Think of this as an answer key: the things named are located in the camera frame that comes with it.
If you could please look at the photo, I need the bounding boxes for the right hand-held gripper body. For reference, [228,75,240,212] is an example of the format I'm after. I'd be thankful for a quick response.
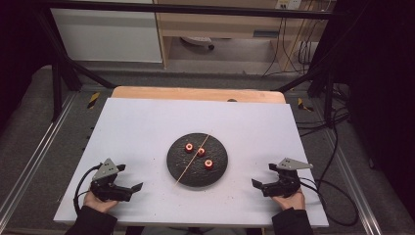
[261,158,314,199]

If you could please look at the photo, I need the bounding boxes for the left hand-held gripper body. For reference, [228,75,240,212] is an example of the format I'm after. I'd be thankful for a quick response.
[89,158,133,203]

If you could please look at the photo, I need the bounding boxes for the black round plate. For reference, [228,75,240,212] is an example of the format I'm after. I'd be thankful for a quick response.
[165,132,229,188]

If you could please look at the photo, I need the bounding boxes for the thin wooden skewer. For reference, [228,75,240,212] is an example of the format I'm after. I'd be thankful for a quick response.
[175,131,212,187]

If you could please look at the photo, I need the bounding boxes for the person's left hand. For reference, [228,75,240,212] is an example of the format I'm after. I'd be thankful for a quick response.
[82,190,119,213]

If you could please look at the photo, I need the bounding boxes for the person's right hand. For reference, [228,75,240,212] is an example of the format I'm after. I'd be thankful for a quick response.
[271,189,306,212]

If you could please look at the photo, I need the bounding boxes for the white board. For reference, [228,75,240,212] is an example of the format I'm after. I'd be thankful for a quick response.
[53,97,330,228]

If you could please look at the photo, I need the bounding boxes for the black metal stand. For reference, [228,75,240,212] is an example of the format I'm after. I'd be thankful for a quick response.
[275,62,338,129]
[34,9,117,123]

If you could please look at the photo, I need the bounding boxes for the wooden table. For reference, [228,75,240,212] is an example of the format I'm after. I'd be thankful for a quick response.
[111,85,288,105]

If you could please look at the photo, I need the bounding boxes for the black curtain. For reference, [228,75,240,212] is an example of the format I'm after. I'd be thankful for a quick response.
[321,0,415,214]
[0,0,55,131]

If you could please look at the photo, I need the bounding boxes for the white cabinet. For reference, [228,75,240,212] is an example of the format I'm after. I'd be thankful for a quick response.
[50,0,163,64]

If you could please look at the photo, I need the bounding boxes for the grey desk label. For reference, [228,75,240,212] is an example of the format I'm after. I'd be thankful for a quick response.
[253,29,280,39]

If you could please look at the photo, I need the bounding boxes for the white curved object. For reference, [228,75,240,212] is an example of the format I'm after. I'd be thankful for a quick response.
[180,35,216,51]

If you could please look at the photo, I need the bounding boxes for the light wooden desk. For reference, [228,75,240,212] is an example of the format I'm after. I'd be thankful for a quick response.
[152,0,331,72]

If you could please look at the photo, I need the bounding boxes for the white power strip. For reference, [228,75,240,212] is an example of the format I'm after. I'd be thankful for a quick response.
[275,0,303,11]

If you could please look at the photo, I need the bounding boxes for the black metal crossbar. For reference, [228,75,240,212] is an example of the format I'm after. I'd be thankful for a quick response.
[32,0,342,21]

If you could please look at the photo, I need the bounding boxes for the left hand-held gripper cable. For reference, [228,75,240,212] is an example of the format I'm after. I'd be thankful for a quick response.
[72,164,103,215]

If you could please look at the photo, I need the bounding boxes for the hand-held gripper cable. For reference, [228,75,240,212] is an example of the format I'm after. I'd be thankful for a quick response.
[299,176,360,227]
[72,164,103,215]

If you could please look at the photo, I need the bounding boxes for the right hand-held gripper cable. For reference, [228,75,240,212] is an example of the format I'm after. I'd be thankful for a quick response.
[299,176,360,227]

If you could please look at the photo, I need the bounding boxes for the aluminium rail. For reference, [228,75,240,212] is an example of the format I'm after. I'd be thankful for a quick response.
[321,129,384,235]
[0,92,78,223]

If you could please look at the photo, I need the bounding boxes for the black floor cables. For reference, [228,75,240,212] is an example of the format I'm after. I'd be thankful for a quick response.
[295,82,352,138]

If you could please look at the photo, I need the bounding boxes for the hanging black cables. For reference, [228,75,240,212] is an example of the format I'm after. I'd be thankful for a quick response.
[262,16,323,78]

